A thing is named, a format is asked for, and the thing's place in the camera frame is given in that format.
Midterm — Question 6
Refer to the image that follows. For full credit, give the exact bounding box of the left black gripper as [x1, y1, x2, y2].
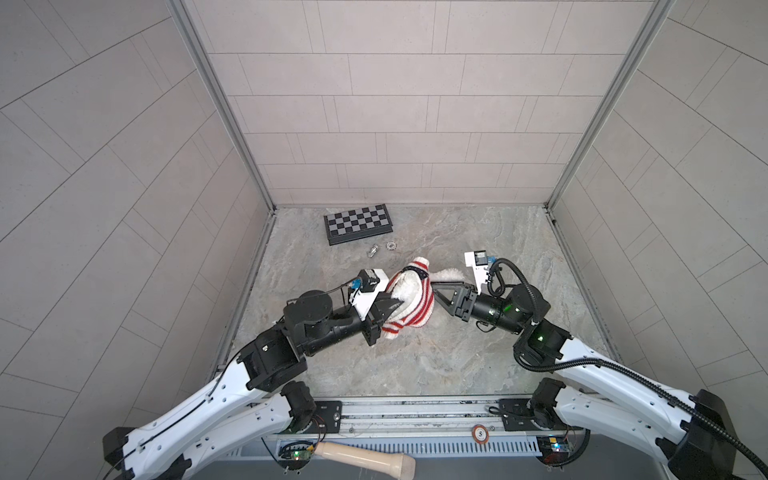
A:
[296, 296, 403, 359]

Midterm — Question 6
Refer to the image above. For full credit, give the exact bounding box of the white teddy bear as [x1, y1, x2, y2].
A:
[383, 256, 469, 340]

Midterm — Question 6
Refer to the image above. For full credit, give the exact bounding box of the red white striped knit sweater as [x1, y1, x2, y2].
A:
[381, 265, 436, 335]

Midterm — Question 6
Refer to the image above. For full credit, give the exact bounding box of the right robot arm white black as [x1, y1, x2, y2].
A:
[433, 282, 767, 479]

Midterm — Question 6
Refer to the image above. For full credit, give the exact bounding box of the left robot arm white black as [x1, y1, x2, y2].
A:
[103, 290, 401, 479]

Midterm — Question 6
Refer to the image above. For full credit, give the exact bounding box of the folded black white chessboard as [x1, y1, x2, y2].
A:
[324, 204, 393, 246]

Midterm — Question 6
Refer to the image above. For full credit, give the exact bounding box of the round red white sticker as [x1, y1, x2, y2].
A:
[471, 424, 489, 445]

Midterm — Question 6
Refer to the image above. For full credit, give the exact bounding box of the left green circuit board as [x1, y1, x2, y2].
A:
[277, 441, 315, 471]

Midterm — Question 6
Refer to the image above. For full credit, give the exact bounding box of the green circuit board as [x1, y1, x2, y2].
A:
[277, 441, 315, 471]
[536, 436, 571, 465]

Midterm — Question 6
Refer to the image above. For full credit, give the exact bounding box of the right green circuit board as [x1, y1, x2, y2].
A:
[536, 436, 571, 465]

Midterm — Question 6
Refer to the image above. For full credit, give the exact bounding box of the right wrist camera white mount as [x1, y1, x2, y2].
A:
[464, 250, 496, 293]

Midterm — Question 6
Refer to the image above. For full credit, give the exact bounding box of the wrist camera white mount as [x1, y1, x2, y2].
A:
[464, 250, 496, 293]
[348, 269, 389, 320]

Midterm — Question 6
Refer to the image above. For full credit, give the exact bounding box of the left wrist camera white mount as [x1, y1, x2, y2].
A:
[348, 269, 389, 320]

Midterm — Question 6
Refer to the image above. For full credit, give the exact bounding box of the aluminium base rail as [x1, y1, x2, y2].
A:
[173, 392, 661, 442]

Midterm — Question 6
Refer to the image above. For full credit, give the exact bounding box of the beige wooden handle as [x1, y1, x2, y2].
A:
[314, 442, 416, 480]

